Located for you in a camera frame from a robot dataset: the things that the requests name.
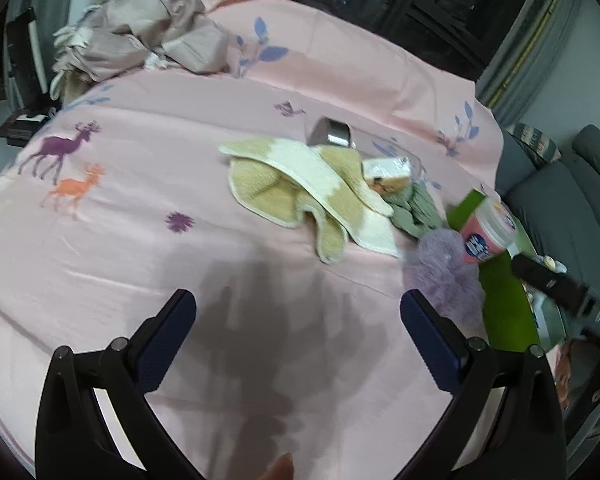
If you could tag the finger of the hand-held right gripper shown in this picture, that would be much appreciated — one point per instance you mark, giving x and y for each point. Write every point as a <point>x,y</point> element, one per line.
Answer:
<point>545,277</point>

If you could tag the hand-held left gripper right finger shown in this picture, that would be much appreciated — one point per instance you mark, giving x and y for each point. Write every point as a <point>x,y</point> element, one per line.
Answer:
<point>430,340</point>

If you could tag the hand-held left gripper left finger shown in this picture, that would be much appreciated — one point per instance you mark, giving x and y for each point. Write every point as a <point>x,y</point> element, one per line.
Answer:
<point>165,340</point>

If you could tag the purple fluffy cloth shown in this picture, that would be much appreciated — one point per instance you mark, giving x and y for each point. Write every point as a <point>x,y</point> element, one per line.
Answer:
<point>445,270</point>

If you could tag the pink lidded wipes canister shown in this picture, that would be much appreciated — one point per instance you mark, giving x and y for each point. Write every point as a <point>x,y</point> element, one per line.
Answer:
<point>485,230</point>

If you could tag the green fluffy cloth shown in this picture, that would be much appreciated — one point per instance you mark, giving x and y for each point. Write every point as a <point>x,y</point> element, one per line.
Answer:
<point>415,210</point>

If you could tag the orange and blue tissue packet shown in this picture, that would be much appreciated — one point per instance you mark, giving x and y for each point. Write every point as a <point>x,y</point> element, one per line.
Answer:
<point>385,170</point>

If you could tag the yellow and white towel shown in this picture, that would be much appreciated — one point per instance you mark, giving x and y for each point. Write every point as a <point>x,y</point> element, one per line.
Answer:
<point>280,190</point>

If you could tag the person's left hand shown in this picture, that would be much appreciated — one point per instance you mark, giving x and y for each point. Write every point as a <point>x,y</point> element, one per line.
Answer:
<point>280,467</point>

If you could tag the person's printed pink clothing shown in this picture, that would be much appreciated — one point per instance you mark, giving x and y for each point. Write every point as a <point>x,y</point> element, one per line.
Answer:
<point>590,390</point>

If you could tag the grey sofa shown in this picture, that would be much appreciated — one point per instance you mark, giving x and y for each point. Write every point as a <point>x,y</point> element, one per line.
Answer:
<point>555,200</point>

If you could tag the pink printed bedsheet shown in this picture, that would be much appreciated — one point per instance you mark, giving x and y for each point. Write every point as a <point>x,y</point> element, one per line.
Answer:
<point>130,260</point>

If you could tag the striped pillow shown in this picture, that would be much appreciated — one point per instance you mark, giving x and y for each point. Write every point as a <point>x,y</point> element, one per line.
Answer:
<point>535,140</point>

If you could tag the grey curtain with gold trim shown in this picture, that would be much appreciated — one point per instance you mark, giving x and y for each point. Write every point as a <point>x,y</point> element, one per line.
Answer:
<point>530,50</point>

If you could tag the clear bottle with metal cap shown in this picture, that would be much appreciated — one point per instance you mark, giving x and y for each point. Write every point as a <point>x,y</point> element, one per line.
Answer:
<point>330,132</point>

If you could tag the dark glass door cabinet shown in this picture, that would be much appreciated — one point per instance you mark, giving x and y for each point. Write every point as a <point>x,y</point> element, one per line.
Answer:
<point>405,10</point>

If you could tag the crumpled pink satin cloth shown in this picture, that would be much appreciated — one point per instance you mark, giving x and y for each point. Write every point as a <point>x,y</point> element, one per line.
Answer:
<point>130,35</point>

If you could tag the black stand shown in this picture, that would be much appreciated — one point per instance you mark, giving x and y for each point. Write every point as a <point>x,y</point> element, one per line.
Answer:
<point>20,60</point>

